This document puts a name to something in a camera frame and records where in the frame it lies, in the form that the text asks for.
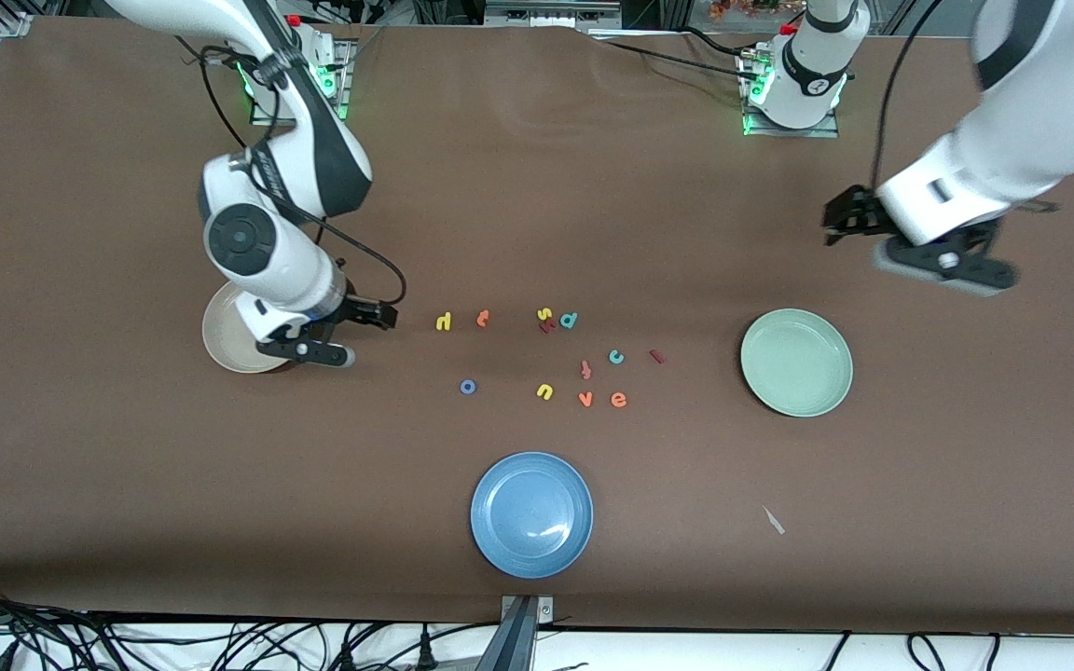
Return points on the yellow foam letter n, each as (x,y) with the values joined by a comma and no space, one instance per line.
(543,387)

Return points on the grey metal box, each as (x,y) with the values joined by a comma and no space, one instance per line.
(551,14)

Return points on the pale green plate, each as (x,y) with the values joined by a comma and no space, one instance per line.
(796,362)

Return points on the blue plate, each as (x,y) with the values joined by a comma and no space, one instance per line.
(531,514)

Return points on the white tape scrap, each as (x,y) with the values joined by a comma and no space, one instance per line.
(773,520)

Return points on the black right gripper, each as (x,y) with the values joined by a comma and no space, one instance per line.
(351,308)

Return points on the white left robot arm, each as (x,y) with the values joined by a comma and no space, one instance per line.
(1012,158)

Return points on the orange background object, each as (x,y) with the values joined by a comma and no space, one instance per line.
(742,7)

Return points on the beige brown plate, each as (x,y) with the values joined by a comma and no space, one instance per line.
(225,340)

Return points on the teal foam letter d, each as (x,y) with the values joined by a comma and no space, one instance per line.
(569,320)

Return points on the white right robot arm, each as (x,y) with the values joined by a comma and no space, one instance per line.
(313,158)

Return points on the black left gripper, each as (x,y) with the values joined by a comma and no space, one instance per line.
(855,213)

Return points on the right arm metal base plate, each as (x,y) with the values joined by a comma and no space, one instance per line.
(262,119)

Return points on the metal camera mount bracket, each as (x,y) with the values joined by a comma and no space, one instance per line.
(518,638)

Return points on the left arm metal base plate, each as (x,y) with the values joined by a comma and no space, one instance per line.
(793,133)

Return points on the black power plug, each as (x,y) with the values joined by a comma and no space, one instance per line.
(348,660)
(425,652)

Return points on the brown table cover sheet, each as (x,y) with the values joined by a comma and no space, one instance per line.
(537,186)

